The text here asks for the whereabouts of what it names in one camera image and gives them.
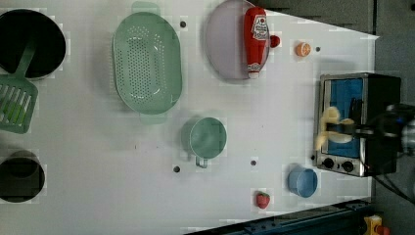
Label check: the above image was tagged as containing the red ketchup bottle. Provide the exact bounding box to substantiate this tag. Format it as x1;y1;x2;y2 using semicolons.
244;7;269;79

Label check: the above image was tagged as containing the blue bowl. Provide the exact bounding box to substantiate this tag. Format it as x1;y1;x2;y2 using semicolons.
288;165;318;198

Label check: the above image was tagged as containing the grey round plate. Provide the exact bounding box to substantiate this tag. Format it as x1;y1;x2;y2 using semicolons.
205;0;270;79

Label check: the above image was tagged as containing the black cylinder cup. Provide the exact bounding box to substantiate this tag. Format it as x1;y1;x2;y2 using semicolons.
0;150;45;203

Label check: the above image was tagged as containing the blue metal frame rail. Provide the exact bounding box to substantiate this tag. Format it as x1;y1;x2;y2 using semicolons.
187;200;374;235

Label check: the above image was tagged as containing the yellow red emergency button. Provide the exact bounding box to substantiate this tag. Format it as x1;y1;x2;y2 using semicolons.
364;215;391;235

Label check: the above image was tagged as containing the peeled toy banana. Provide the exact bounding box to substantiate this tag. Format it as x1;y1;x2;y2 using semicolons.
315;107;354;150

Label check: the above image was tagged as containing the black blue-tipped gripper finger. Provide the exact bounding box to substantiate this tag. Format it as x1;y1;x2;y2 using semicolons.
326;123;355;135

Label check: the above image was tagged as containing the large black pot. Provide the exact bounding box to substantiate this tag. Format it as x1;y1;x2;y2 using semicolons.
0;9;67;79

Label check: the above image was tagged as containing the green slotted spatula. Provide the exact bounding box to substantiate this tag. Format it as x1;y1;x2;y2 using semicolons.
0;41;38;134

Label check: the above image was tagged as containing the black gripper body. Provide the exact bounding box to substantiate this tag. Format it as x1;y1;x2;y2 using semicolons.
353;114;396;139

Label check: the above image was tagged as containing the green oval colander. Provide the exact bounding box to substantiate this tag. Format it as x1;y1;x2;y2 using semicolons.
112;1;183;124

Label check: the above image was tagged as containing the green mug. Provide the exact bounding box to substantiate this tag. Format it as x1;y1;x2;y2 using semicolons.
181;117;227;168

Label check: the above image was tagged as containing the orange half toy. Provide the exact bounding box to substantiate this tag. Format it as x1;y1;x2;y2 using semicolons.
296;42;312;57

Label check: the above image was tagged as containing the red toy strawberry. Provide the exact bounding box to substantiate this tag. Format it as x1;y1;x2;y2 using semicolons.
255;192;270;210

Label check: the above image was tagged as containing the black toaster oven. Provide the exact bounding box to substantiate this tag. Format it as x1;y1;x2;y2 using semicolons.
315;72;400;177

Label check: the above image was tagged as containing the small red toy fruit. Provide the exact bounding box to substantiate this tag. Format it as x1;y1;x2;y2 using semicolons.
270;35;281;48

